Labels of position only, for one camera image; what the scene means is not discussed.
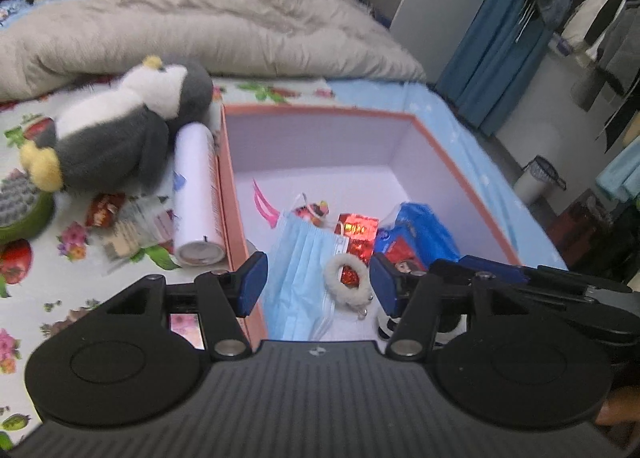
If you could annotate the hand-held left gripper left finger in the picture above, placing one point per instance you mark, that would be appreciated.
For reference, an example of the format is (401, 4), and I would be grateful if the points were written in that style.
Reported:
(252, 283)

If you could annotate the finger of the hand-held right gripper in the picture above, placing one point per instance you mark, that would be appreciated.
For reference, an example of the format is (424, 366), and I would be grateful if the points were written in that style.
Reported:
(510, 272)

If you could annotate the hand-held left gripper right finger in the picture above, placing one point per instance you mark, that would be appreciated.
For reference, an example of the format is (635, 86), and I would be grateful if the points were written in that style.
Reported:
(382, 288)

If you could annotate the blue face mask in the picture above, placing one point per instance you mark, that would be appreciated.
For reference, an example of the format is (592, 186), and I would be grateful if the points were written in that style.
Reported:
(300, 278)

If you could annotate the white fluffy scrunchie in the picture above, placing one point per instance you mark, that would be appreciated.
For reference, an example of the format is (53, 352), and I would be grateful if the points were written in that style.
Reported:
(332, 283)

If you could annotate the blue plastic packet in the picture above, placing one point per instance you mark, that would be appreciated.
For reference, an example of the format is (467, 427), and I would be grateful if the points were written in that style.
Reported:
(425, 233)

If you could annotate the orange box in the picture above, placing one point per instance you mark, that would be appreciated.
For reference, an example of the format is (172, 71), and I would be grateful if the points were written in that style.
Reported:
(320, 148)

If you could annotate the black and white soft item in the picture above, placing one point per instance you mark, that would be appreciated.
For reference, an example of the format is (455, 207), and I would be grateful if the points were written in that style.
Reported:
(387, 325)

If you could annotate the person's right hand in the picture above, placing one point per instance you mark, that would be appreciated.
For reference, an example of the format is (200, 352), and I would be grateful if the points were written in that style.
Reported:
(622, 405)

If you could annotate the shiny red packet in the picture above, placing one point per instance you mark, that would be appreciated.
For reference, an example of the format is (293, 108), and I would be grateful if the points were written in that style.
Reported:
(355, 228)

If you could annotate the pink plastic strip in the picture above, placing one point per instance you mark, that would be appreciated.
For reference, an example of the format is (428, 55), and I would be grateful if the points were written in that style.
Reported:
(265, 208)

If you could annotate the white trash bin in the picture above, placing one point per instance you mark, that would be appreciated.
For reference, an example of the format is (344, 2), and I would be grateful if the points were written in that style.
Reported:
(532, 185)

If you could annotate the small red doll charm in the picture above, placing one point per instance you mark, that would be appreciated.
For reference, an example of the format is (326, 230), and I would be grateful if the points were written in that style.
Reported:
(315, 210)

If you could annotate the white spray can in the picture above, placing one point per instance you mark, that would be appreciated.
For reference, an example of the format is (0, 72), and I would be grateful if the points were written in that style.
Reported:
(197, 188)

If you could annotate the clear packet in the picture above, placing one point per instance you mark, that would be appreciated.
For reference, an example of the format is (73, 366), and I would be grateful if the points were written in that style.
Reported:
(140, 228)

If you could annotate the light blue bed sheet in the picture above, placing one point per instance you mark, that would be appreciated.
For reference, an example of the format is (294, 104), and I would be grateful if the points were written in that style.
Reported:
(450, 138)

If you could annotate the teal cloth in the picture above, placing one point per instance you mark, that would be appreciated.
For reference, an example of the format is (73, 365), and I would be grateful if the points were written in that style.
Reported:
(622, 173)

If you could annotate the red snack packet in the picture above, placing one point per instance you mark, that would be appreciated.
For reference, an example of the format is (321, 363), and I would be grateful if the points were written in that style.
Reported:
(102, 210)

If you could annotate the fruit printed bed sheet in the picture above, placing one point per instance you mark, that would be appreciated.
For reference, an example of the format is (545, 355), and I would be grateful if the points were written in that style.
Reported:
(65, 288)

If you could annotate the grey penguin plush toy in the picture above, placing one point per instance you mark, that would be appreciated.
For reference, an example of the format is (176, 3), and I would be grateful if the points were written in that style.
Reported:
(110, 138)

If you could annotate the green massage brush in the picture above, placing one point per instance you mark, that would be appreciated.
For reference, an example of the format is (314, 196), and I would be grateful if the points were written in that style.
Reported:
(30, 225)

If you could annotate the blue curtain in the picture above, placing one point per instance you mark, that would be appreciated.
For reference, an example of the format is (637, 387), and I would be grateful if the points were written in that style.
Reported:
(495, 38)

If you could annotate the dark grey jacket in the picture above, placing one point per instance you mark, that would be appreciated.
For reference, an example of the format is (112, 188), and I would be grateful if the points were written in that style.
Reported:
(622, 53)

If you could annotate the grey quilt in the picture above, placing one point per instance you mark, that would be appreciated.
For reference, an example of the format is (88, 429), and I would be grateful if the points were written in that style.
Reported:
(200, 23)

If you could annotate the white and purple garment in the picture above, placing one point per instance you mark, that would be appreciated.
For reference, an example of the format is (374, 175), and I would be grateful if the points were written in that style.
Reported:
(595, 13)

